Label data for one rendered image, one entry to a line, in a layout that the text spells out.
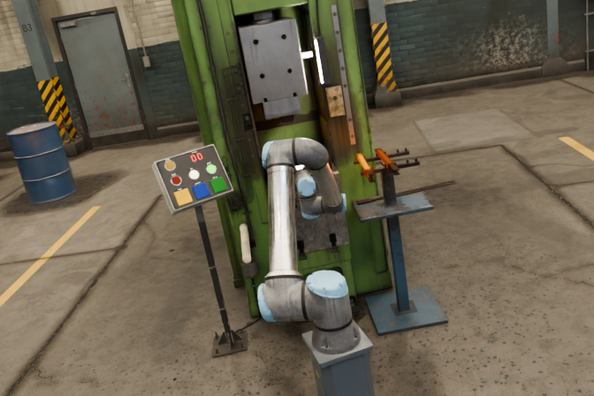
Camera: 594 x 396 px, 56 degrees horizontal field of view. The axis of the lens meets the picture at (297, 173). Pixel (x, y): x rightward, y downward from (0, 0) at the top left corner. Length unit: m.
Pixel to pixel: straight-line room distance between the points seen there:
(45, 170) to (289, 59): 4.79
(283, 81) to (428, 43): 6.19
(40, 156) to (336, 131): 4.69
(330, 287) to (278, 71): 1.37
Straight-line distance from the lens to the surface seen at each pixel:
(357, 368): 2.27
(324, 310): 2.14
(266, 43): 3.03
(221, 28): 3.16
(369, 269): 3.65
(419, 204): 3.14
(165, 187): 2.94
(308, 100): 3.58
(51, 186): 7.40
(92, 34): 9.64
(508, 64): 9.44
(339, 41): 3.23
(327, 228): 3.25
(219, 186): 3.00
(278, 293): 2.17
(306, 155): 2.31
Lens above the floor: 1.90
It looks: 18 degrees down
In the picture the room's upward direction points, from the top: 10 degrees counter-clockwise
